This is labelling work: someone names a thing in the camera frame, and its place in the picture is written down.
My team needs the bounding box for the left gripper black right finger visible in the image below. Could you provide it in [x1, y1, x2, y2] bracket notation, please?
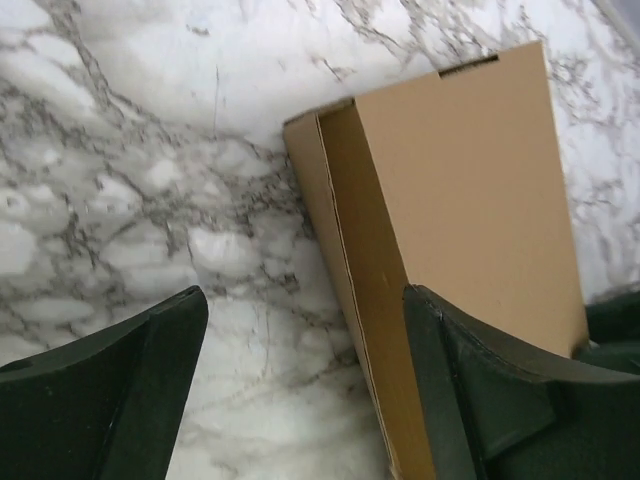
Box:
[403, 285, 639, 479]

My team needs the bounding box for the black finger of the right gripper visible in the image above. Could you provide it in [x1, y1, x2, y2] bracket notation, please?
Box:
[574, 291, 639, 375]

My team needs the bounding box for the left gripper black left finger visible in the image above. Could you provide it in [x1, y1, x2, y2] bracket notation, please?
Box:
[1, 286, 208, 479]

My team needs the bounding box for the brown cardboard box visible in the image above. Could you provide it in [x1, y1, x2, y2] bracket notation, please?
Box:
[283, 41, 588, 479]

